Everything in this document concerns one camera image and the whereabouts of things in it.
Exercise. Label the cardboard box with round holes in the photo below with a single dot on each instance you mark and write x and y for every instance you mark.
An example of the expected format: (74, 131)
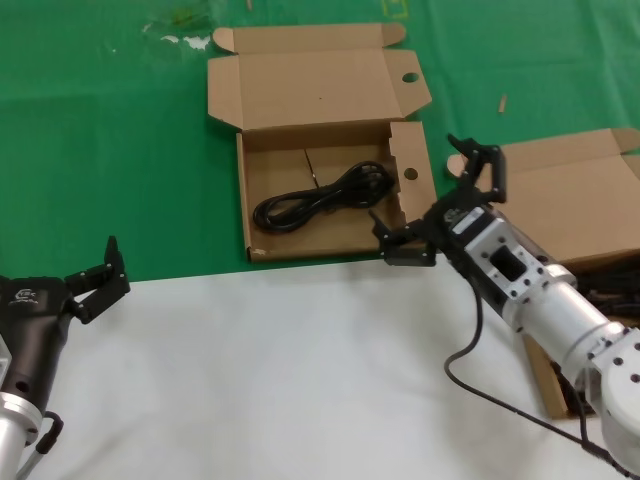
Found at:
(310, 75)

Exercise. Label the short wooden stick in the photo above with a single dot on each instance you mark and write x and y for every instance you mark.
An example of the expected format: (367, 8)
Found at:
(502, 104)

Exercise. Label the plain open cardboard box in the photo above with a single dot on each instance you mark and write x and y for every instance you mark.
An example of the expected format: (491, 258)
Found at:
(565, 200)

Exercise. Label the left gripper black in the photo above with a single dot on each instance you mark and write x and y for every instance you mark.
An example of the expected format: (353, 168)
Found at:
(32, 325)

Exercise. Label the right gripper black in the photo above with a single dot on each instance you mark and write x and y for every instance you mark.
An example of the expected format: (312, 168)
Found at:
(445, 220)

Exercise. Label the green table cloth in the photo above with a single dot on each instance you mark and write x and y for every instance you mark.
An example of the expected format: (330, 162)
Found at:
(100, 150)

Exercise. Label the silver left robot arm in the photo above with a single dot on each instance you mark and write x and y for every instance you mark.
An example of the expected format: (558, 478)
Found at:
(12, 430)

